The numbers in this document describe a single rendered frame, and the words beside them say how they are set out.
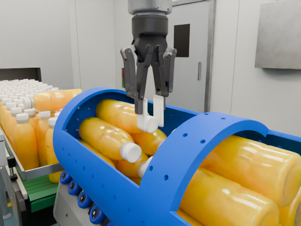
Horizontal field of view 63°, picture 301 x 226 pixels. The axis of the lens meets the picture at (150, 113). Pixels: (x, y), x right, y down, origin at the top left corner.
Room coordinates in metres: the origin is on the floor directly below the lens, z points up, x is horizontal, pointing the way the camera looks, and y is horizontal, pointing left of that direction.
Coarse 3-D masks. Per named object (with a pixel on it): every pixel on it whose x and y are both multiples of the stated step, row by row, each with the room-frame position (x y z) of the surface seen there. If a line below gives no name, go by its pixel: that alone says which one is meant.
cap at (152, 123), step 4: (148, 116) 0.53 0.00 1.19; (152, 116) 0.53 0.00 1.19; (148, 120) 0.52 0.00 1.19; (152, 120) 0.53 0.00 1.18; (156, 120) 0.54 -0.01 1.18; (148, 124) 0.52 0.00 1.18; (152, 124) 0.53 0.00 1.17; (156, 124) 0.54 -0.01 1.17; (148, 128) 0.52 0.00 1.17; (152, 128) 0.53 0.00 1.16; (156, 128) 0.54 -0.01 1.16; (148, 132) 0.52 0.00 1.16; (152, 132) 0.53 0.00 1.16
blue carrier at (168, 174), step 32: (96, 96) 0.70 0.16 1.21; (128, 96) 0.72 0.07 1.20; (64, 128) 0.59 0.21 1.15; (160, 128) 0.69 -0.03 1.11; (192, 128) 0.34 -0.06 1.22; (224, 128) 0.32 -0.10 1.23; (256, 128) 0.36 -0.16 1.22; (64, 160) 0.55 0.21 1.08; (96, 160) 0.41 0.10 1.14; (160, 160) 0.31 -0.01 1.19; (192, 160) 0.28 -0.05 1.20; (96, 192) 0.40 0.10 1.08; (128, 192) 0.32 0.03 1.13; (160, 192) 0.28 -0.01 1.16; (128, 224) 0.31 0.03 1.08; (160, 224) 0.26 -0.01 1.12
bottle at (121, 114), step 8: (104, 104) 0.65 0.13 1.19; (112, 104) 0.63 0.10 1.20; (120, 104) 0.61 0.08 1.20; (128, 104) 0.59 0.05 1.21; (96, 112) 0.67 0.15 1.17; (104, 112) 0.63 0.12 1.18; (112, 112) 0.60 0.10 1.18; (120, 112) 0.58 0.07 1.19; (128, 112) 0.56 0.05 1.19; (104, 120) 0.64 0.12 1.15; (112, 120) 0.60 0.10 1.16; (120, 120) 0.56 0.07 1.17; (128, 120) 0.55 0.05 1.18; (136, 120) 0.54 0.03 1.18; (128, 128) 0.55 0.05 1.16; (136, 128) 0.54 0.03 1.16
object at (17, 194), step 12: (0, 168) 1.13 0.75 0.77; (0, 180) 1.78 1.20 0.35; (12, 180) 0.78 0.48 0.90; (0, 192) 1.77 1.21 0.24; (12, 192) 0.79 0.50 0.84; (24, 192) 0.70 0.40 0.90; (12, 204) 0.85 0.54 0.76; (24, 204) 0.66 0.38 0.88; (24, 216) 0.64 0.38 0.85; (36, 216) 0.85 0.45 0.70; (48, 216) 0.85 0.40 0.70
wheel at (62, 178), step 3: (63, 171) 0.69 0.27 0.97; (63, 174) 0.68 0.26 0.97; (66, 174) 0.67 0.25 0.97; (60, 177) 0.68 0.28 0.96; (63, 177) 0.68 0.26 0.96; (66, 177) 0.67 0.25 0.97; (69, 177) 0.67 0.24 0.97; (60, 180) 0.67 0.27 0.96; (63, 180) 0.66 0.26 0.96; (66, 180) 0.66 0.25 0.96; (69, 180) 0.67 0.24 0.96; (63, 183) 0.67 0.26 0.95; (66, 183) 0.67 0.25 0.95
